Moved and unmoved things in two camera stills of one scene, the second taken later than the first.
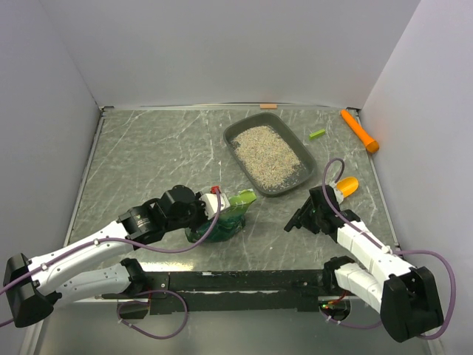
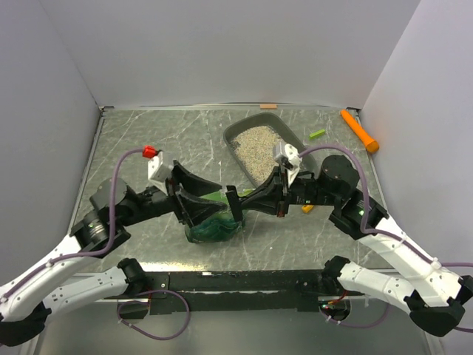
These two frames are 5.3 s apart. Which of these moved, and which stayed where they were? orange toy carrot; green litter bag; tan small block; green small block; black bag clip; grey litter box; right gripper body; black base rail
Moved: black bag clip; right gripper body
Stayed: green small block; orange toy carrot; green litter bag; grey litter box; black base rail; tan small block
